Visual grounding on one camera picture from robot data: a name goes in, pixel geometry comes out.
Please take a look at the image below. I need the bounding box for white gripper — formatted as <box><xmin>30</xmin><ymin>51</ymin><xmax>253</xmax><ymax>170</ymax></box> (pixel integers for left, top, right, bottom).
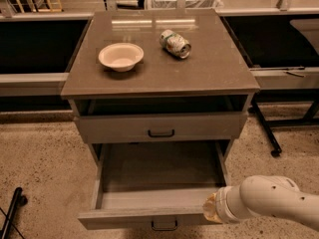
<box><xmin>202</xmin><ymin>186</ymin><xmax>248</xmax><ymax>224</ymax></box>

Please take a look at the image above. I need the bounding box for grey drawer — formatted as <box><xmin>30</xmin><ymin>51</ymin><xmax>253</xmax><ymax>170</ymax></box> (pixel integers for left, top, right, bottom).
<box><xmin>75</xmin><ymin>112</ymin><xmax>247</xmax><ymax>143</ymax></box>
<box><xmin>79</xmin><ymin>140</ymin><xmax>227</xmax><ymax>231</ymax></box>

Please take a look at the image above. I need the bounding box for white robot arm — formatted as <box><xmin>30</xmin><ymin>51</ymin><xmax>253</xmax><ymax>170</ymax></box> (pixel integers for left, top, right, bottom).
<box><xmin>202</xmin><ymin>175</ymin><xmax>319</xmax><ymax>231</ymax></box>

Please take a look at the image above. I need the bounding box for grey top drawer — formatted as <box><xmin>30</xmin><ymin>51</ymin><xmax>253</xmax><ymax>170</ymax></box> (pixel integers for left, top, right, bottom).
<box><xmin>75</xmin><ymin>112</ymin><xmax>247</xmax><ymax>143</ymax></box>

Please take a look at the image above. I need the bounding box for grey drawer cabinet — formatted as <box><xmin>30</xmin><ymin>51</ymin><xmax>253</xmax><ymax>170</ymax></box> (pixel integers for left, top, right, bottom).
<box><xmin>61</xmin><ymin>10</ymin><xmax>259</xmax><ymax>160</ymax></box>

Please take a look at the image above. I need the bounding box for black stand leg right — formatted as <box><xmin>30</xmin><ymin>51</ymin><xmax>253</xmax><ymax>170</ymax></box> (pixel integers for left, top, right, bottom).
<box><xmin>251</xmin><ymin>99</ymin><xmax>282</xmax><ymax>158</ymax></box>

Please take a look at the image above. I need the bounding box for black stand leg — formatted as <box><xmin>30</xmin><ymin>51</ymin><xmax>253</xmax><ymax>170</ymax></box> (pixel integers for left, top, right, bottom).
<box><xmin>251</xmin><ymin>99</ymin><xmax>282</xmax><ymax>158</ymax></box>
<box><xmin>0</xmin><ymin>187</ymin><xmax>28</xmax><ymax>239</ymax></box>

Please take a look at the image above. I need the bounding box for crushed soda can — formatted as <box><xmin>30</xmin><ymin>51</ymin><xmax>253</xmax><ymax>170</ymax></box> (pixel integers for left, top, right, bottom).
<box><xmin>159</xmin><ymin>29</ymin><xmax>191</xmax><ymax>59</ymax></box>

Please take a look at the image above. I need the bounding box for white paper bowl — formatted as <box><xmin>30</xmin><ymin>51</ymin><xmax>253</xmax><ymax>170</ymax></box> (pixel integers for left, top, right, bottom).
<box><xmin>98</xmin><ymin>43</ymin><xmax>144</xmax><ymax>72</ymax></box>

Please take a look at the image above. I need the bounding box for black stand leg left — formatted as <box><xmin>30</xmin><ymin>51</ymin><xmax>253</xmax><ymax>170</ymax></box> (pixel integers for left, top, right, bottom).
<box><xmin>0</xmin><ymin>187</ymin><xmax>28</xmax><ymax>239</ymax></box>

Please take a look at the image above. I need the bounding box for white wire basket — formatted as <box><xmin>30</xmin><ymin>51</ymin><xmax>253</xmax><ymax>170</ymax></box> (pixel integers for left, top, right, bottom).
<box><xmin>146</xmin><ymin>0</ymin><xmax>223</xmax><ymax>10</ymax></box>

